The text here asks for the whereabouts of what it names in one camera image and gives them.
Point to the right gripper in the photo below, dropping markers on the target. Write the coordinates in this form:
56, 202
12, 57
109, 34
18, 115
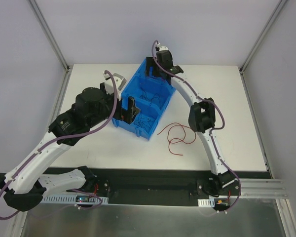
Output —
157, 68

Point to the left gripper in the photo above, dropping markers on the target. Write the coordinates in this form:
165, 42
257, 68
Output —
117, 108

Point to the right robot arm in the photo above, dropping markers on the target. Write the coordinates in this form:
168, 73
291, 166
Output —
201, 119

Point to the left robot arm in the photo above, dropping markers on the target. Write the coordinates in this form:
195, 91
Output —
25, 186

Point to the blue plastic compartment bin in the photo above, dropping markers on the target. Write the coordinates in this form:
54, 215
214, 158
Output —
152, 96

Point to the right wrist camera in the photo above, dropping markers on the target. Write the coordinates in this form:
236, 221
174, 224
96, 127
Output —
159, 47

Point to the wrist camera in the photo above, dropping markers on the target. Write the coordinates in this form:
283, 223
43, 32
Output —
120, 82
159, 47

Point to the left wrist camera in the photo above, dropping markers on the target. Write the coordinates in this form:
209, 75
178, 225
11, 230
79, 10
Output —
120, 82

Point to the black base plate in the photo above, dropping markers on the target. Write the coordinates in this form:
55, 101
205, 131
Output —
160, 187

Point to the left white cable duct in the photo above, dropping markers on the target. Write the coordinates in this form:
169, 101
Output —
71, 199

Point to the white cable duct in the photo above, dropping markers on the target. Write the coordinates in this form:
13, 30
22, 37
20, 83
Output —
206, 203
71, 199

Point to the right white cable duct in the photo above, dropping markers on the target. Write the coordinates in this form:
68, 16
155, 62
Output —
206, 203

